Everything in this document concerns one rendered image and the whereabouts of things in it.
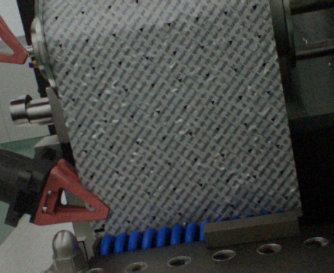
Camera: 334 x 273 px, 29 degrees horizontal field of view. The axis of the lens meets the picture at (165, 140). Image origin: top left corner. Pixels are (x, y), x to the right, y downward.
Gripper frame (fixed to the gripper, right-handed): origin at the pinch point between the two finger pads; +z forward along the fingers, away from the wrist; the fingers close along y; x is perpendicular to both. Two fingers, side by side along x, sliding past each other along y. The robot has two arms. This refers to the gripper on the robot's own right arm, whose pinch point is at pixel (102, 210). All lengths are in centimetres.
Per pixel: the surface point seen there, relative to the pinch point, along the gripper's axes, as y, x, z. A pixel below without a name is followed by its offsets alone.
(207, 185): 0.3, 7.0, 10.0
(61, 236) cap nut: 7.7, -0.8, -2.5
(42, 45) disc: 1.3, 15.8, -11.3
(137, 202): 0.2, 2.4, 3.4
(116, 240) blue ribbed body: 3.1, -1.4, 2.8
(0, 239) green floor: -288, -167, -76
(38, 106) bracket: -8.1, 6.5, -12.0
